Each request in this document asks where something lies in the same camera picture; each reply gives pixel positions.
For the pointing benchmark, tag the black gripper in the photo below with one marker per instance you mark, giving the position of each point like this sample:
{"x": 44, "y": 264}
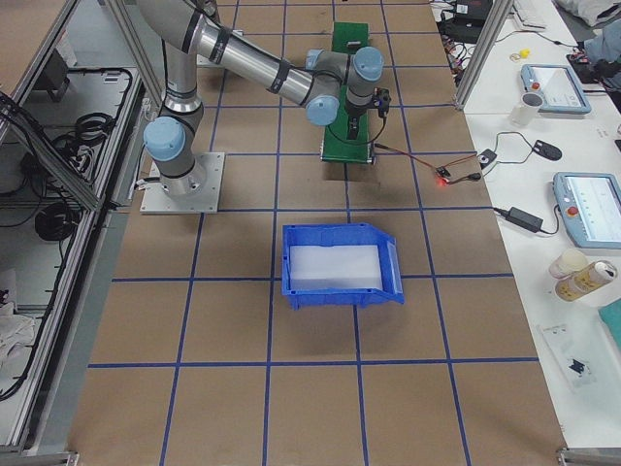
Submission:
{"x": 354, "y": 111}

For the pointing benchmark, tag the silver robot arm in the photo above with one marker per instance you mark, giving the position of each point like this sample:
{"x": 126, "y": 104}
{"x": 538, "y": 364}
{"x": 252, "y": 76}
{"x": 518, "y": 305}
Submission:
{"x": 328, "y": 82}

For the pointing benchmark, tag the green conveyor belt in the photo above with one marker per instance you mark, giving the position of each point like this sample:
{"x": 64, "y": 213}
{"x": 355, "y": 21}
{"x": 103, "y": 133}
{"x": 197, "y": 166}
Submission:
{"x": 347, "y": 37}

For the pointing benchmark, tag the small red led board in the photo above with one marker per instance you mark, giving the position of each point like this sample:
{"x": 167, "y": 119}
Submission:
{"x": 442, "y": 175}

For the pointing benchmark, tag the blue plastic bin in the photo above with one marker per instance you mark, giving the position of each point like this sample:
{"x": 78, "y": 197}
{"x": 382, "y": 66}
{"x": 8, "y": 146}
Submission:
{"x": 343, "y": 234}

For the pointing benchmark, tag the white foam bin liner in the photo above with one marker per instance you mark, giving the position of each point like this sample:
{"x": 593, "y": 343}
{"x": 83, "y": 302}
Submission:
{"x": 339, "y": 267}

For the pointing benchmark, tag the white plastic cup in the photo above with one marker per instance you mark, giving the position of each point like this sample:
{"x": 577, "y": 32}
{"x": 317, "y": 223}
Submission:
{"x": 526, "y": 109}

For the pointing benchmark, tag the black power adapter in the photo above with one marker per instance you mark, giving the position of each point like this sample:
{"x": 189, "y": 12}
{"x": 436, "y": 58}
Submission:
{"x": 520, "y": 218}

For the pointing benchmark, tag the black computer mouse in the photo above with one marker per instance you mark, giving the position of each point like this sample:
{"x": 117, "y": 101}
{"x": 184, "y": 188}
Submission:
{"x": 547, "y": 151}

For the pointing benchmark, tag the upper teach pendant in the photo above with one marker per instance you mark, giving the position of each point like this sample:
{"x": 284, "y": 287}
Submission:
{"x": 558, "y": 86}

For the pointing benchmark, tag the teach pendant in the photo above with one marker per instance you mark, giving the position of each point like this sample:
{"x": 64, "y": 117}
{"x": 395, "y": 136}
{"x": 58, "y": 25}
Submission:
{"x": 590, "y": 208}
{"x": 558, "y": 86}

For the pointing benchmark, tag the lower teach pendant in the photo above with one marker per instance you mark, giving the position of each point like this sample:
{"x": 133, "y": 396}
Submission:
{"x": 590, "y": 208}

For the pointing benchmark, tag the yellowish plastic bottle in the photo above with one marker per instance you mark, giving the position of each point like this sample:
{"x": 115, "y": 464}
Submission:
{"x": 569, "y": 261}

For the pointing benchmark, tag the drink can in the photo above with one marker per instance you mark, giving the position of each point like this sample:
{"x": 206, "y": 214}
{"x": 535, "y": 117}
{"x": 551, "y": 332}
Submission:
{"x": 585, "y": 281}

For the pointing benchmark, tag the teal cloth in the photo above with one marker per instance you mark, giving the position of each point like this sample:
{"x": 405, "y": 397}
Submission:
{"x": 610, "y": 317}

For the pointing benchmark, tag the clear plastic bag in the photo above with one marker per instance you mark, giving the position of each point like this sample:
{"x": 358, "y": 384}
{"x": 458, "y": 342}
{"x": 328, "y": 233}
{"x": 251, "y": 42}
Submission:
{"x": 581, "y": 356}

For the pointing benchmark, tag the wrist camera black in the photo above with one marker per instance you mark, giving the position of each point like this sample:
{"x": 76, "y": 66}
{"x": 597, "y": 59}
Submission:
{"x": 382, "y": 101}

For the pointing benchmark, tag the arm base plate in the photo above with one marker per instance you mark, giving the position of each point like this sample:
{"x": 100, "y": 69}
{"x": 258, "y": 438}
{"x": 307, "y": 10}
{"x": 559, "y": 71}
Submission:
{"x": 197, "y": 192}

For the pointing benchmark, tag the aluminium frame post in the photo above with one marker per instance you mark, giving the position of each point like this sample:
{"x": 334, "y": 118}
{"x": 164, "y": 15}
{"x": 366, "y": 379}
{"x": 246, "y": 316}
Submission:
{"x": 489, "y": 34}

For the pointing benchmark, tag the aluminium frame rack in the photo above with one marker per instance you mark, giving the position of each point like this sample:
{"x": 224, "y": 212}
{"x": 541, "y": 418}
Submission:
{"x": 77, "y": 86}

